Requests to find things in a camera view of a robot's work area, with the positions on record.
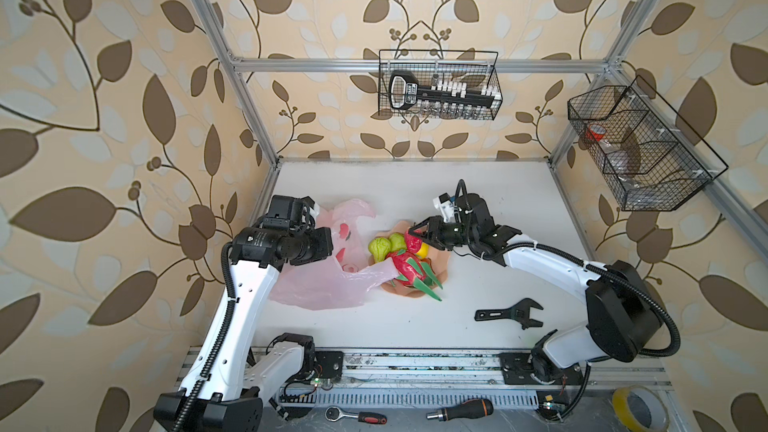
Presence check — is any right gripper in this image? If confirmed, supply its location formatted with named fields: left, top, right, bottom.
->
left=409, top=216, right=477, bottom=251

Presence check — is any pink plastic bag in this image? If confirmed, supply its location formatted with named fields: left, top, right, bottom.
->
left=269, top=199, right=397, bottom=311

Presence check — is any dark purple mangosteen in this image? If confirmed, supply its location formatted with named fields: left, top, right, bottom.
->
left=342, top=263, right=359, bottom=273

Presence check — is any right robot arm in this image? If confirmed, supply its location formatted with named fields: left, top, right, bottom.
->
left=408, top=189, right=682, bottom=383

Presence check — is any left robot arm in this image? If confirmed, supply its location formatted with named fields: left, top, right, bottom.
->
left=153, top=226, right=333, bottom=431

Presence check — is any yellow lemon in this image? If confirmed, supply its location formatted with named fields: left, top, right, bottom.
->
left=416, top=243, right=429, bottom=259

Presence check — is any pink wavy plate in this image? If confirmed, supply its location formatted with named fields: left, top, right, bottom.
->
left=368, top=221, right=450, bottom=302

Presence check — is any red strawberry right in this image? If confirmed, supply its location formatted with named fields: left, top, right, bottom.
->
left=404, top=232, right=423, bottom=255

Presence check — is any green apple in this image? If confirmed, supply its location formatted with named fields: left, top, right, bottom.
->
left=388, top=232, right=407, bottom=252

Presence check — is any pink dragon fruit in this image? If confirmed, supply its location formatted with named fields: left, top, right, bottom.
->
left=387, top=250, right=442, bottom=301

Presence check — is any green pear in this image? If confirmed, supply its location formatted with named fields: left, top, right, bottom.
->
left=368, top=237, right=392, bottom=263

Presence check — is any black adjustable wrench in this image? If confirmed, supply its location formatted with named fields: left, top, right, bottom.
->
left=474, top=298, right=543, bottom=330

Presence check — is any black socket set holder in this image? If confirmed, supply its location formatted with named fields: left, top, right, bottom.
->
left=382, top=69, right=503, bottom=116

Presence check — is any black orange screwdriver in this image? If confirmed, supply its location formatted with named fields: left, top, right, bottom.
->
left=426, top=398, right=494, bottom=421

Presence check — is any yellow tape roll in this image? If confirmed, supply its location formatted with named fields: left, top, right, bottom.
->
left=612, top=386, right=670, bottom=432

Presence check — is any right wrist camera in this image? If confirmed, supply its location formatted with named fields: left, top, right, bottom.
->
left=433, top=193, right=462, bottom=224

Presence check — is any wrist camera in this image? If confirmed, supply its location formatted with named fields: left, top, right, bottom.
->
left=433, top=193, right=462, bottom=224
left=259, top=195, right=320, bottom=232

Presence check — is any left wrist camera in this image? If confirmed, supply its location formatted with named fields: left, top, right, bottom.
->
left=259, top=195, right=320, bottom=232

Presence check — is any black wire basket back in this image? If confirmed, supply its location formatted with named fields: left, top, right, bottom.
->
left=377, top=48, right=504, bottom=121

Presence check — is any black wire basket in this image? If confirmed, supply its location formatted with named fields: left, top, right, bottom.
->
left=377, top=48, right=504, bottom=121
left=567, top=76, right=728, bottom=212

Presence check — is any ratchet wrench red handle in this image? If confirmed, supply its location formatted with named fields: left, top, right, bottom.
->
left=325, top=406, right=388, bottom=425

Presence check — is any black wire basket right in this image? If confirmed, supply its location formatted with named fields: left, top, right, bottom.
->
left=567, top=76, right=728, bottom=212

